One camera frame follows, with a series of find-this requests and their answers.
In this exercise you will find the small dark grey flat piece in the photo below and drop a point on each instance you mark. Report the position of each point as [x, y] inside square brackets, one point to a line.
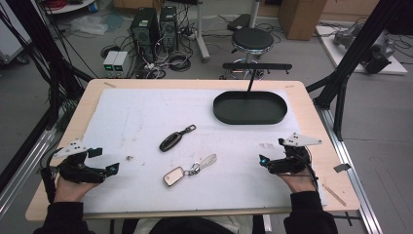
[342, 167]

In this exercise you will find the slim black computer tower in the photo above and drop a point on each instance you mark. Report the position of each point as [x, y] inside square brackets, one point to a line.
[168, 27]

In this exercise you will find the clear plastic bag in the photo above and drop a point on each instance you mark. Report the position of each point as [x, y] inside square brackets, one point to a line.
[88, 25]

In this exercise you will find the black metal frame strut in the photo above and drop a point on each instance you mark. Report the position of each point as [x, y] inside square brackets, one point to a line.
[354, 52]

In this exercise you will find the white floor platform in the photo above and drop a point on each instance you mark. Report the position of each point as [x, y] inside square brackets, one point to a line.
[337, 53]

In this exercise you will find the grey machine on platform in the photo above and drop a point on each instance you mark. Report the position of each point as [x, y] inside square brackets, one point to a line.
[378, 52]

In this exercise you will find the person's left hand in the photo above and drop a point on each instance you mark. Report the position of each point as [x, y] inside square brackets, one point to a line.
[71, 191]

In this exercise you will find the black car key fob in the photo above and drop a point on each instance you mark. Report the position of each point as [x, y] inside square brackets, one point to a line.
[171, 142]

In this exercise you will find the person's lap clothing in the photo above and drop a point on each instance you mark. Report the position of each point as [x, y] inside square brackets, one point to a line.
[195, 226]

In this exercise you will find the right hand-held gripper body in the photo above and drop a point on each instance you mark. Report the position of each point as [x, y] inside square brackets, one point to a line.
[292, 159]

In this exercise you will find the grey metal desk leg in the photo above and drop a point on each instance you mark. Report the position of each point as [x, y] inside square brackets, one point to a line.
[202, 35]

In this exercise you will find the brown cardboard box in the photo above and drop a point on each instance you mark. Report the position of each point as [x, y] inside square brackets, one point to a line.
[300, 18]

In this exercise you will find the thin wooden stick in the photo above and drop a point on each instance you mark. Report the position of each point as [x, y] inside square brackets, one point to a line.
[333, 195]

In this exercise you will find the aluminium rail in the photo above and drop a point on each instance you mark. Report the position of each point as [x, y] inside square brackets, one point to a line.
[22, 169]
[354, 169]

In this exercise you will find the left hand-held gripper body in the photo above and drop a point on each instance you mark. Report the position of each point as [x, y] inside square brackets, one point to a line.
[79, 170]

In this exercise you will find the large black computer tower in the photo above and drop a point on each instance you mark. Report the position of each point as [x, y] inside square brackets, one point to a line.
[144, 32]

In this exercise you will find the person's right hand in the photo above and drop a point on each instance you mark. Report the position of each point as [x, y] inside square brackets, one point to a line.
[300, 182]

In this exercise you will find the black oval tray with hanger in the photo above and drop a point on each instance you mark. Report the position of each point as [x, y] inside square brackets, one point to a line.
[250, 109]

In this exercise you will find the white table mat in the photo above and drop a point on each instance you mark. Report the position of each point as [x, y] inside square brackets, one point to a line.
[162, 107]

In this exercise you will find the black flat floor pedal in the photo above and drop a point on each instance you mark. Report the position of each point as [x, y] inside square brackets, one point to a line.
[239, 22]

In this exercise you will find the white bench power supply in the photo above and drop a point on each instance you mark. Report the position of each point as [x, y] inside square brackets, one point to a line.
[120, 62]
[109, 62]

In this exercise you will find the black round stool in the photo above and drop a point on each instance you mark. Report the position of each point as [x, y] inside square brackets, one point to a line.
[252, 39]

